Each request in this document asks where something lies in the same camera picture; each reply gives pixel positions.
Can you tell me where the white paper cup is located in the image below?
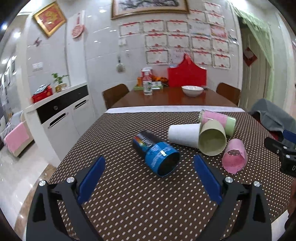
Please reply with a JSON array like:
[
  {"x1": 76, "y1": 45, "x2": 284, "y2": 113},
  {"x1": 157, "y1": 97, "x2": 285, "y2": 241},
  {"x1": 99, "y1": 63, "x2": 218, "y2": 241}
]
[{"x1": 168, "y1": 123, "x2": 201, "y2": 148}]

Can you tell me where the pink paper cup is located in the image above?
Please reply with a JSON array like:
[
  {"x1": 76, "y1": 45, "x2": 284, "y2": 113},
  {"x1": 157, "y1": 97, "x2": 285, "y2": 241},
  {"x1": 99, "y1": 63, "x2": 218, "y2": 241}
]
[{"x1": 222, "y1": 138, "x2": 248, "y2": 174}]

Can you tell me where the pink green cup stack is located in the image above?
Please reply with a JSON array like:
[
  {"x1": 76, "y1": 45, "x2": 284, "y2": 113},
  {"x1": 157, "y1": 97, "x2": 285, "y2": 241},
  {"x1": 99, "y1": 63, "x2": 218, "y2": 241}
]
[{"x1": 198, "y1": 109, "x2": 236, "y2": 137}]

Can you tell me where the beige green cup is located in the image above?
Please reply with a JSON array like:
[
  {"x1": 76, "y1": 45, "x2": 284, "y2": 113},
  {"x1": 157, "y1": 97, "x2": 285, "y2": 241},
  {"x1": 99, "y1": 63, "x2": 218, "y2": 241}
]
[{"x1": 198, "y1": 120, "x2": 227, "y2": 156}]

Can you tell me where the blue black printed cup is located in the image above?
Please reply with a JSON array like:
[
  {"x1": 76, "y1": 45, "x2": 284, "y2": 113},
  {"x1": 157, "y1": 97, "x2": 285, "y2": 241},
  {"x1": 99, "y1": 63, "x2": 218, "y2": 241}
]
[{"x1": 132, "y1": 130, "x2": 181, "y2": 177}]

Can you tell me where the grey jacket on chair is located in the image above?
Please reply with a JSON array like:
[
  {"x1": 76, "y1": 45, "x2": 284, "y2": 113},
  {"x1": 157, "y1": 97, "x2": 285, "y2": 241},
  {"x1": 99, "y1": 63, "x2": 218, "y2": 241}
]
[{"x1": 248, "y1": 98, "x2": 295, "y2": 141}]

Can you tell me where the right brown wooden chair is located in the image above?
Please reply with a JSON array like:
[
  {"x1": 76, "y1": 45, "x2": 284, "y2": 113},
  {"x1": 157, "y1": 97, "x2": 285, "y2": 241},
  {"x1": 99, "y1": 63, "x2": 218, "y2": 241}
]
[{"x1": 216, "y1": 83, "x2": 241, "y2": 105}]

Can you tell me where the brown wooden chair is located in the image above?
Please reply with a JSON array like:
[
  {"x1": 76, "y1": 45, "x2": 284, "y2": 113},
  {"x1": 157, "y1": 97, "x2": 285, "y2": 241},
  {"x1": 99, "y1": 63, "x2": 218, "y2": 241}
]
[
  {"x1": 102, "y1": 84, "x2": 129, "y2": 109},
  {"x1": 216, "y1": 83, "x2": 241, "y2": 105}
]

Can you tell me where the brown polka dot tablecloth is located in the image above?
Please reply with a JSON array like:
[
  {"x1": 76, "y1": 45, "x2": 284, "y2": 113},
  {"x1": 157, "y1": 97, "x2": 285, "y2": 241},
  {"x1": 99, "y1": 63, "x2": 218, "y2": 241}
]
[{"x1": 49, "y1": 111, "x2": 295, "y2": 240}]

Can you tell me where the red diamond door decoration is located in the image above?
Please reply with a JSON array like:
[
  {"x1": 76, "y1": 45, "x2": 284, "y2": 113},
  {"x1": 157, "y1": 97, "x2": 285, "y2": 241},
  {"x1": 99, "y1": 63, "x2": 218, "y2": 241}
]
[{"x1": 243, "y1": 47, "x2": 257, "y2": 67}]

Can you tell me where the sofa with pink blanket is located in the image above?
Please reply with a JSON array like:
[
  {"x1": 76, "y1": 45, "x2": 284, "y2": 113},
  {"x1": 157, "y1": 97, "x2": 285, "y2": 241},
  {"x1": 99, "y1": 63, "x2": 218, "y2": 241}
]
[{"x1": 1, "y1": 111, "x2": 34, "y2": 157}]

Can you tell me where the white ceramic bowl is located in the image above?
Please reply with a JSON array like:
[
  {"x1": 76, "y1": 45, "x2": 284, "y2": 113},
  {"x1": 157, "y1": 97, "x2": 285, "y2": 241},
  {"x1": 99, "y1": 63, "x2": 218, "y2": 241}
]
[{"x1": 182, "y1": 85, "x2": 204, "y2": 97}]

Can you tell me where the white black sideboard cabinet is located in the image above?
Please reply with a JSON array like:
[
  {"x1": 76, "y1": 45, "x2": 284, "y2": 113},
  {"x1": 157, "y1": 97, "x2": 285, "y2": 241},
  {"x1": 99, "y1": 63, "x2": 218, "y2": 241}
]
[{"x1": 25, "y1": 82, "x2": 95, "y2": 167}]

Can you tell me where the green door curtain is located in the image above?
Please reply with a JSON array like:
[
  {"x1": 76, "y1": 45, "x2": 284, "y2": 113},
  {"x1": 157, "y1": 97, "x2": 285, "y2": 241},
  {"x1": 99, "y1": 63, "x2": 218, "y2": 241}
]
[{"x1": 232, "y1": 5, "x2": 275, "y2": 101}]

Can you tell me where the red gift bag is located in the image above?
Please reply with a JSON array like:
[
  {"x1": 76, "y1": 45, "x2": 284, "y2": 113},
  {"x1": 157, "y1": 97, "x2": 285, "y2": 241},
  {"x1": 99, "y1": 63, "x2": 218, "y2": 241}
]
[{"x1": 168, "y1": 54, "x2": 207, "y2": 88}]

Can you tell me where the green tray with items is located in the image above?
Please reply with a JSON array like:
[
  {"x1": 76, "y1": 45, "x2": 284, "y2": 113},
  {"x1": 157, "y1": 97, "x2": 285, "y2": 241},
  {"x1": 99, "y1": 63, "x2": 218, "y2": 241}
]
[{"x1": 133, "y1": 76, "x2": 169, "y2": 91}]

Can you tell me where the red box on cabinet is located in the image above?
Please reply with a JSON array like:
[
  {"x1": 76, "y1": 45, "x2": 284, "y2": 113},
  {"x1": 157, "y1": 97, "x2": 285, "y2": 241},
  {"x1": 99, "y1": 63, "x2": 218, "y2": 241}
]
[{"x1": 32, "y1": 85, "x2": 53, "y2": 103}]

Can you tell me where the small potted green plant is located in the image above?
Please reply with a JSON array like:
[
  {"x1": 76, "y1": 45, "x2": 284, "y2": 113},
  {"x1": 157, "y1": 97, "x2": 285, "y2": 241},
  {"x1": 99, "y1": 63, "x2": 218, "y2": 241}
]
[{"x1": 52, "y1": 73, "x2": 68, "y2": 92}]

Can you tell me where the clear spray bottle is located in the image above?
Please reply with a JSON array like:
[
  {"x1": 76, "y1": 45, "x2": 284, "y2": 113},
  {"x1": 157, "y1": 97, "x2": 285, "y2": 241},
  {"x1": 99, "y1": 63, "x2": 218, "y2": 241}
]
[{"x1": 142, "y1": 67, "x2": 152, "y2": 95}]

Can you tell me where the left brown wooden chair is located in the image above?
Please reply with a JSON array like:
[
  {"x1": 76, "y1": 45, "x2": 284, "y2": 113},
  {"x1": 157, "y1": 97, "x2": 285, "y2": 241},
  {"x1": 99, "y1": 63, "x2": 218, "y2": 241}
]
[{"x1": 102, "y1": 84, "x2": 129, "y2": 109}]

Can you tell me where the gold framed red picture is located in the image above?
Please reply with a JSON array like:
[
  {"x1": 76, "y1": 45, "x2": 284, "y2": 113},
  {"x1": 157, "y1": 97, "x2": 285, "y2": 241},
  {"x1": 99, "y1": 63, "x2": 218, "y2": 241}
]
[{"x1": 33, "y1": 1, "x2": 67, "y2": 38}]

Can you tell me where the large framed blossom painting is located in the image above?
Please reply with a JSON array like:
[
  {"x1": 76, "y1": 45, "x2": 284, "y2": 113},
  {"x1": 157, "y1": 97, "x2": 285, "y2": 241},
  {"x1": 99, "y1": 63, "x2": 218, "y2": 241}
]
[{"x1": 111, "y1": 0, "x2": 190, "y2": 20}]

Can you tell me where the white wall light switch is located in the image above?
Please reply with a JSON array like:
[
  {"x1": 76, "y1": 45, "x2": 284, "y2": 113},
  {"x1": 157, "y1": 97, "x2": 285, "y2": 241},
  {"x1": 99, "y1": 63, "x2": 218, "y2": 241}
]
[{"x1": 32, "y1": 62, "x2": 43, "y2": 71}]

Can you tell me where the hanging brush on wall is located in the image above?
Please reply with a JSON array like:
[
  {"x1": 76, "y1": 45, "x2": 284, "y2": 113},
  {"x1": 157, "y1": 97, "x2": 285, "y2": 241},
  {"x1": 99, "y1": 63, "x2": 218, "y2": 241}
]
[{"x1": 116, "y1": 56, "x2": 125, "y2": 73}]

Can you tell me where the red round wall ornament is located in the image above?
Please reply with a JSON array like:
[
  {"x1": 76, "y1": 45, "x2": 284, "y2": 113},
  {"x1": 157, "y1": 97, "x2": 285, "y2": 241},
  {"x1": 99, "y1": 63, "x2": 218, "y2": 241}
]
[{"x1": 71, "y1": 13, "x2": 84, "y2": 39}]

